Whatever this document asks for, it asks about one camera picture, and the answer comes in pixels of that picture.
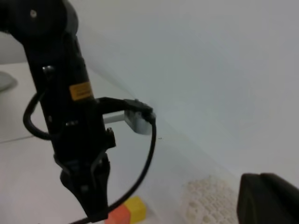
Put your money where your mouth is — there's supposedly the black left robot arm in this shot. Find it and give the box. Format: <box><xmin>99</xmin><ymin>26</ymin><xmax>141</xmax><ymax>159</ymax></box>
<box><xmin>0</xmin><ymin>0</ymin><xmax>112</xmax><ymax>222</ymax></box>

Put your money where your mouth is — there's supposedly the orange foam cube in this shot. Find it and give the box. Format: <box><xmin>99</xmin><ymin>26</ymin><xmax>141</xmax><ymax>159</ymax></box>
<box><xmin>105</xmin><ymin>204</ymin><xmax>130</xmax><ymax>224</ymax></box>

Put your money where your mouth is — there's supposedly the grey round object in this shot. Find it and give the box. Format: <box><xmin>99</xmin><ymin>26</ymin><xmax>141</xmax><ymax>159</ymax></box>
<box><xmin>0</xmin><ymin>71</ymin><xmax>18</xmax><ymax>92</ymax></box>

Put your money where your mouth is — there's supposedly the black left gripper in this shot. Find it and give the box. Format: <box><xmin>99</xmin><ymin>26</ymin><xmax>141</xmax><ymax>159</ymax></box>
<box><xmin>41</xmin><ymin>93</ymin><xmax>116</xmax><ymax>222</ymax></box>

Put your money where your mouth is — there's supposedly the yellow foam cube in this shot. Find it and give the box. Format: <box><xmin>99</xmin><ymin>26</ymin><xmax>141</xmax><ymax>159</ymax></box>
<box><xmin>124</xmin><ymin>196</ymin><xmax>147</xmax><ymax>224</ymax></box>

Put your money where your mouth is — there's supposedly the black left camera cable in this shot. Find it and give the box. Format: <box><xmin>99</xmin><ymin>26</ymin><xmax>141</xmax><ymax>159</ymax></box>
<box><xmin>22</xmin><ymin>91</ymin><xmax>157</xmax><ymax>224</ymax></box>

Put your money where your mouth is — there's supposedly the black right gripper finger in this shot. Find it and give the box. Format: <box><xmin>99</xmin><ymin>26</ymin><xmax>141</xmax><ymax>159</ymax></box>
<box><xmin>236</xmin><ymin>173</ymin><xmax>299</xmax><ymax>224</ymax></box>

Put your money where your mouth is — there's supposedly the white test tube rack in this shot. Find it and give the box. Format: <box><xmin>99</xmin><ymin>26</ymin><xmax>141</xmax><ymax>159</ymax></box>
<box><xmin>179</xmin><ymin>176</ymin><xmax>238</xmax><ymax>224</ymax></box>

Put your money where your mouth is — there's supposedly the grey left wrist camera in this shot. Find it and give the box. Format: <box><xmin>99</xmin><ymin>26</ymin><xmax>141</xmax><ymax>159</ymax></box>
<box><xmin>104</xmin><ymin>111</ymin><xmax>152</xmax><ymax>135</ymax></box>

